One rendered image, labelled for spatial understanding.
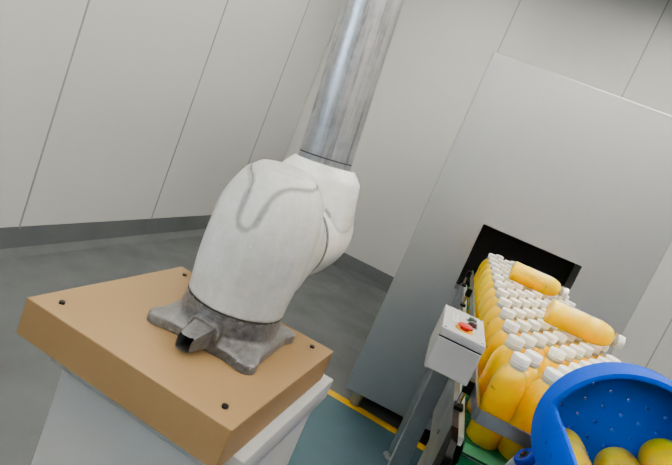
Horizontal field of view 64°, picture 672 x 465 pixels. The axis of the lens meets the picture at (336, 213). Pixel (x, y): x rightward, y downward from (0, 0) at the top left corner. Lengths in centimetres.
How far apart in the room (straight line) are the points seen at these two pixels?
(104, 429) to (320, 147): 54
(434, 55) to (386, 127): 83
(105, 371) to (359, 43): 63
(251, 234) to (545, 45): 488
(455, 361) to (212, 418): 68
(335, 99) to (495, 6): 471
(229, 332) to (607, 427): 68
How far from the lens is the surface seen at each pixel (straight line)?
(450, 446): 125
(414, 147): 544
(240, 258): 76
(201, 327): 79
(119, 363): 74
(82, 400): 88
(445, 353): 123
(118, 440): 85
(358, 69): 95
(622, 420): 112
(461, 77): 546
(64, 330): 79
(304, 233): 77
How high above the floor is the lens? 143
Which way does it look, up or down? 10 degrees down
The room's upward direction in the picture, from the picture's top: 22 degrees clockwise
